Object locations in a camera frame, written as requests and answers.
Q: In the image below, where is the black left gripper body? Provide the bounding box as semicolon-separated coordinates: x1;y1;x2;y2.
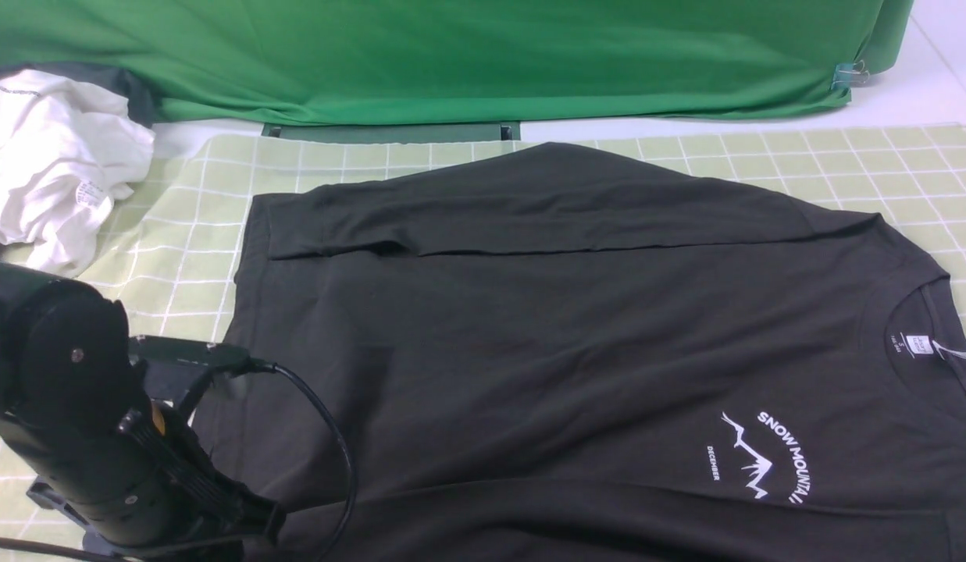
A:
0;394;287;551

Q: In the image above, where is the dark gray long-sleeved shirt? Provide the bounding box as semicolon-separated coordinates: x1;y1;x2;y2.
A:
226;144;966;561

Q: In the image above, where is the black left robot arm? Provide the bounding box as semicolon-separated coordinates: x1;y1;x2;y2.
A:
0;260;286;561

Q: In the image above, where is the white crumpled shirt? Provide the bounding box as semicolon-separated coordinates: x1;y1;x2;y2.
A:
0;69;155;277

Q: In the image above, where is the dark gray garment behind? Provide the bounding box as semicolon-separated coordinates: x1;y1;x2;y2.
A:
0;61;155;128

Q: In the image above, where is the green backdrop cloth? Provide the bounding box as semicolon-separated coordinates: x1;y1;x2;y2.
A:
0;1;912;126

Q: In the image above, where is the blue binder clip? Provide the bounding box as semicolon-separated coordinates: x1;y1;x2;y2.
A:
830;60;871;91

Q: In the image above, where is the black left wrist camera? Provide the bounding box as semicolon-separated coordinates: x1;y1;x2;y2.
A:
129;335;255;421

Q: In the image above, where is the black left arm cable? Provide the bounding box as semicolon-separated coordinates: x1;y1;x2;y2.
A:
0;361;358;562

